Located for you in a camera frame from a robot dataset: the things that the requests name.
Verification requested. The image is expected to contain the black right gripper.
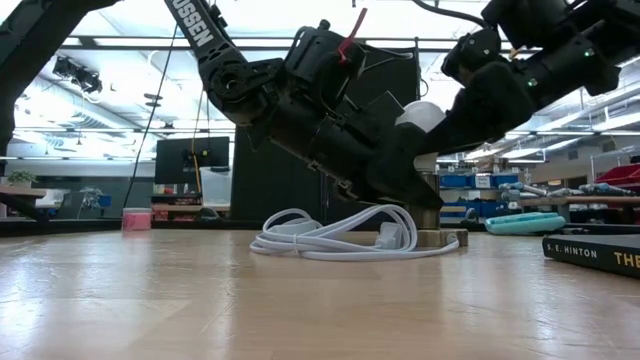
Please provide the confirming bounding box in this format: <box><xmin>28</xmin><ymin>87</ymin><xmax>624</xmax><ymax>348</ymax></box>
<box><xmin>417</xmin><ymin>60</ymin><xmax>537</xmax><ymax>156</ymax></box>

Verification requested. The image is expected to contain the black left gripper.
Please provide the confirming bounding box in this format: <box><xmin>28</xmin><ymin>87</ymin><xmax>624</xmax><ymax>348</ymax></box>
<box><xmin>307</xmin><ymin>122</ymin><xmax>444</xmax><ymax>211</ymax></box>

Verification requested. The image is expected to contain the brass lamp base with socket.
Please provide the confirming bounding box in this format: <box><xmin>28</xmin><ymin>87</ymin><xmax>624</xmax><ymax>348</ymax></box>
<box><xmin>405</xmin><ymin>169</ymin><xmax>470</xmax><ymax>249</ymax></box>

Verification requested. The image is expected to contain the white lightbulb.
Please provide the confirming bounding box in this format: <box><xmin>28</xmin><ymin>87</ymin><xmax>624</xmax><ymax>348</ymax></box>
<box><xmin>394</xmin><ymin>99</ymin><xmax>447</xmax><ymax>174</ymax></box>

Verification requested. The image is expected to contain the white lamp power cord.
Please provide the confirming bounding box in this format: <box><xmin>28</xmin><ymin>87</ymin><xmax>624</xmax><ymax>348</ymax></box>
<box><xmin>248</xmin><ymin>203</ymin><xmax>460</xmax><ymax>262</ymax></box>

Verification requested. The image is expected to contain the wide blue storage bin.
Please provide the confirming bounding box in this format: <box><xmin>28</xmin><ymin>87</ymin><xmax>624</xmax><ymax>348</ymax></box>
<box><xmin>439</xmin><ymin>200</ymin><xmax>509</xmax><ymax>219</ymax></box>

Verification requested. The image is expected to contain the teal calculator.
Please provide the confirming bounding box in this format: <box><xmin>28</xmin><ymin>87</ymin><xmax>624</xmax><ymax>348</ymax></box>
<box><xmin>483</xmin><ymin>211</ymin><xmax>567</xmax><ymax>236</ymax></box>

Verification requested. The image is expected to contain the wooden workbench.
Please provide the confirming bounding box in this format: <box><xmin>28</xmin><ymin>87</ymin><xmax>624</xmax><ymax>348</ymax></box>
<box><xmin>519</xmin><ymin>195</ymin><xmax>640</xmax><ymax>207</ymax></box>

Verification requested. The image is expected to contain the red storage bin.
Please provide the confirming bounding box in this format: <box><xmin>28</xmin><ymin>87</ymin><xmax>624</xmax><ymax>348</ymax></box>
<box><xmin>594</xmin><ymin>163</ymin><xmax>640</xmax><ymax>187</ymax></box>

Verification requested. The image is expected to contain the black Outsiders paperback book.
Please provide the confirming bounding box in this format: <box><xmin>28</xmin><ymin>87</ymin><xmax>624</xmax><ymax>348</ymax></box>
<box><xmin>542</xmin><ymin>233</ymin><xmax>640</xmax><ymax>280</ymax></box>

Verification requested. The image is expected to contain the translucent white storage bin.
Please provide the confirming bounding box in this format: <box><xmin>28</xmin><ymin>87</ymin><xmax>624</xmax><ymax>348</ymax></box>
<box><xmin>198</xmin><ymin>166</ymin><xmax>234</xmax><ymax>206</ymax></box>

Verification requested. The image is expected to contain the black monitor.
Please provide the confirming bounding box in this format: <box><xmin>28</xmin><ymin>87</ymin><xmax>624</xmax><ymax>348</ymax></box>
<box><xmin>154</xmin><ymin>136</ymin><xmax>231</xmax><ymax>185</ymax></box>

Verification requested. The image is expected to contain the small pink cup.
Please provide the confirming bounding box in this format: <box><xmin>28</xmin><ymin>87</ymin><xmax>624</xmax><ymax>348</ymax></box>
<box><xmin>121</xmin><ymin>207</ymin><xmax>153</xmax><ymax>232</ymax></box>

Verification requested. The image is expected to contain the small green potted plant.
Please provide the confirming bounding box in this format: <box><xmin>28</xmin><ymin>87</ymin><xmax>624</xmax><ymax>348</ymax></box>
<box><xmin>7</xmin><ymin>169</ymin><xmax>37</xmax><ymax>185</ymax></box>

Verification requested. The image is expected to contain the wooden side table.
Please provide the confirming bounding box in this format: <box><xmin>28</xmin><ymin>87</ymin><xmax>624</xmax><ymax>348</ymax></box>
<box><xmin>0</xmin><ymin>184</ymin><xmax>49</xmax><ymax>224</ymax></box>

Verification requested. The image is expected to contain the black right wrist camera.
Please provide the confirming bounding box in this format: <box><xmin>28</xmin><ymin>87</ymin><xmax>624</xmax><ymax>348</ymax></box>
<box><xmin>440</xmin><ymin>27</ymin><xmax>503</xmax><ymax>86</ymax></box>

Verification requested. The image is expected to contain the black looped camera cable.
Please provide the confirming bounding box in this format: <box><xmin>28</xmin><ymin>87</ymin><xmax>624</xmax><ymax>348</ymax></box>
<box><xmin>412</xmin><ymin>0</ymin><xmax>489</xmax><ymax>29</ymax></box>

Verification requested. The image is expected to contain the red cable tie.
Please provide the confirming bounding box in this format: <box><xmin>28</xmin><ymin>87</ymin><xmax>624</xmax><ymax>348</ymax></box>
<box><xmin>337</xmin><ymin>7</ymin><xmax>369</xmax><ymax>64</ymax></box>

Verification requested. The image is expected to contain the yellow hanging cable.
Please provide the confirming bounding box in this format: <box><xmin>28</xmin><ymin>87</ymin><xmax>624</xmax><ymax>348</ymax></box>
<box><xmin>191</xmin><ymin>87</ymin><xmax>211</xmax><ymax>194</ymax></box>

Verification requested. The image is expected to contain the thin black hanging cable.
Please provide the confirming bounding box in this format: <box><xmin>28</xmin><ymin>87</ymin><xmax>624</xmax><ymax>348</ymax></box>
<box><xmin>122</xmin><ymin>22</ymin><xmax>179</xmax><ymax>209</ymax></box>

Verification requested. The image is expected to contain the black aluminium table frame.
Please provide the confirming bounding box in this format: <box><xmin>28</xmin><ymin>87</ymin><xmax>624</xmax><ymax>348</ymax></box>
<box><xmin>0</xmin><ymin>217</ymin><xmax>640</xmax><ymax>238</ymax></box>

